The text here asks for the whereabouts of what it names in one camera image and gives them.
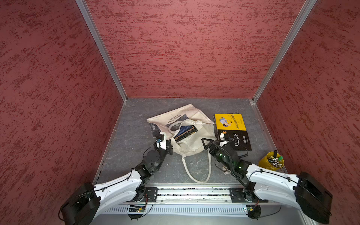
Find circuit board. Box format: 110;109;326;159
246;205;262;219
128;205;147;214

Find aluminium corner post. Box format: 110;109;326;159
252;0;317;105
76;0;128;103

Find yellow spine book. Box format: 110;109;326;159
214;114;247;131

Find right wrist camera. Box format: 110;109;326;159
219;133;229;140

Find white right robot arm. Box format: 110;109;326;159
202;139;333;224

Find right circuit board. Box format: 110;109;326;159
246;205;262;219

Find left aluminium corner post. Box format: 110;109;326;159
76;0;128;103

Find yellow pen cup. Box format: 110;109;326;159
258;150;285;171

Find right aluminium corner post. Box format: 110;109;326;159
252;0;317;105

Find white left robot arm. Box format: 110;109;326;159
58;144;173;225

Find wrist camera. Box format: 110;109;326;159
155;132;167;150
219;133;229;140

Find black book yellow characters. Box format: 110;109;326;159
217;130;252;152

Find left circuit board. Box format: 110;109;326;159
128;205;147;214

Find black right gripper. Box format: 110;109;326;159
201;138;232;170

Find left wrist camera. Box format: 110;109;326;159
155;132;167;150

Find beige canvas tote bag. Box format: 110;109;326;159
147;104;216;184

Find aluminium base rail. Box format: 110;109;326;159
100;185;298;219

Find bottom black book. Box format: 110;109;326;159
174;126;198;143

